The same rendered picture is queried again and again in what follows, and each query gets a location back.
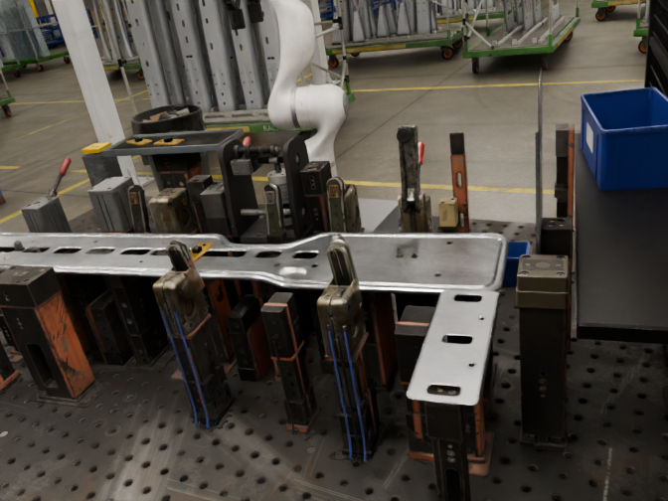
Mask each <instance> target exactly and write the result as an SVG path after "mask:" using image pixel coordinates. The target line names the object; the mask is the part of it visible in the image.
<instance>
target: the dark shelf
mask: <svg viewBox="0 0 668 501"><path fill-rule="evenodd" d="M576 252H577V261H576ZM575 290H576V330H577V338H578V339H584V340H603V341H619V342H636V343H652V344H668V188H653V189H637V190H620V191H600V190H599V188H598V186H597V184H596V182H595V180H594V177H593V175H592V173H591V171H590V168H589V166H588V164H587V162H586V159H585V156H584V154H583V152H582V149H581V134H580V133H576V134H575Z"/></svg>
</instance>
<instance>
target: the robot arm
mask: <svg viewBox="0 0 668 501"><path fill-rule="evenodd" d="M247 1H248V5H247V6H248V11H249V16H250V22H251V23H258V22H263V16H262V11H261V6H260V0H247ZM268 1H269V2H270V4H271V5H272V7H273V9H274V11H275V13H276V17H277V22H278V29H279V38H280V65H279V70H278V74H277V78H276V81H275V83H274V86H273V89H272V92H271V95H270V97H269V101H268V106H267V114H268V117H269V120H270V122H271V123H272V124H273V125H274V126H275V127H276V128H278V129H281V130H298V129H309V128H316V129H317V130H318V132H317V133H316V134H315V135H314V136H313V137H311V138H309V139H307V140H305V144H306V147H307V152H308V158H309V162H310V161H329V162H330V165H331V174H332V177H338V176H337V169H336V163H335V157H334V140H335V137H336V134H337V132H338V131H339V129H340V127H341V125H342V124H343V122H344V120H345V118H346V116H347V113H348V109H349V102H348V97H347V95H346V93H345V92H344V90H343V89H342V88H341V87H339V86H337V85H333V84H321V85H311V86H302V87H297V86H296V80H297V78H298V76H299V75H300V73H301V72H302V71H303V70H304V69H305V68H306V67H307V66H308V65H309V64H310V62H311V61H312V59H313V56H314V53H315V30H314V21H313V16H312V14H311V11H310V10H309V8H308V7H307V6H306V5H305V4H304V3H302V2H301V1H299V0H268ZM223 2H224V3H225V5H226V9H227V11H228V12H229V17H230V22H231V26H232V30H239V29H244V28H245V27H246V23H245V19H244V14H243V9H240V5H241V0H236V2H235V1H234V0H223Z"/></svg>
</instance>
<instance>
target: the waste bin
mask: <svg viewBox="0 0 668 501"><path fill-rule="evenodd" d="M131 126H132V132H133V135H139V134H155V133H171V132H187V131H203V130H206V124H205V122H204V120H203V111H202V108H201V107H200V106H198V105H194V104H170V105H164V106H159V107H155V108H152V109H148V110H146V111H143V112H140V113H138V114H136V115H134V116H133V117H132V118H131ZM200 155H201V159H202V163H201V167H202V171H203V175H212V172H211V168H210V163H209V159H208V156H207V152H200ZM141 158H142V162H143V165H144V166H145V165H150V167H151V170H152V174H153V177H154V180H155V183H156V185H157V188H158V191H159V193H160V192H161V191H163V190H164V188H163V182H162V181H161V178H160V174H158V172H156V168H155V165H154V161H153V158H152V155H141Z"/></svg>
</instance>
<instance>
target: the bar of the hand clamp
mask: <svg viewBox="0 0 668 501"><path fill-rule="evenodd" d="M397 139H398V140H399V152H400V167H401V181H402V196H403V209H404V210H406V209H407V208H408V207H409V202H407V196H408V189H412V188H415V194H416V209H417V210H419V209H420V206H419V194H420V179H419V163H418V130H417V126H416V125H402V126H399V127H398V133H397Z"/></svg>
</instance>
